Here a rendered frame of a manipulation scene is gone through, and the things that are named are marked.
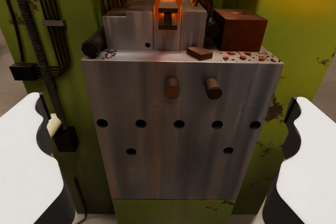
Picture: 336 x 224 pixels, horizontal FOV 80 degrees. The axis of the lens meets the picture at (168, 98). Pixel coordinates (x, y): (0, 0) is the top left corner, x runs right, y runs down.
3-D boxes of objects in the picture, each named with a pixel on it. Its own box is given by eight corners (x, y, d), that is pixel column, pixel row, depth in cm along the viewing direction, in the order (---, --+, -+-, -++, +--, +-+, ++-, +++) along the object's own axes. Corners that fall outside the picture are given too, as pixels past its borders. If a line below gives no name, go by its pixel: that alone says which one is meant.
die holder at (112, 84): (236, 200, 61) (285, 63, 38) (111, 199, 61) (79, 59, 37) (206, 99, 109) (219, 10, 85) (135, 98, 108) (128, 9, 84)
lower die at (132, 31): (202, 50, 42) (207, 6, 38) (107, 49, 42) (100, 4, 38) (186, 13, 78) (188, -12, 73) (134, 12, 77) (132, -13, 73)
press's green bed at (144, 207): (214, 262, 87) (236, 200, 62) (125, 262, 86) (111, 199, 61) (197, 159, 134) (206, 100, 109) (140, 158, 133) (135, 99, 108)
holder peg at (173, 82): (179, 99, 37) (180, 87, 36) (164, 99, 37) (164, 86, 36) (178, 89, 40) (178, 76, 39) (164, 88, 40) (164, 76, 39)
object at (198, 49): (186, 53, 41) (186, 47, 40) (197, 51, 42) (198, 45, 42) (200, 60, 38) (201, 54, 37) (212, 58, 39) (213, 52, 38)
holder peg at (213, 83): (221, 100, 37) (223, 87, 36) (206, 100, 37) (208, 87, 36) (216, 89, 40) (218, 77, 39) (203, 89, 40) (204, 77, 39)
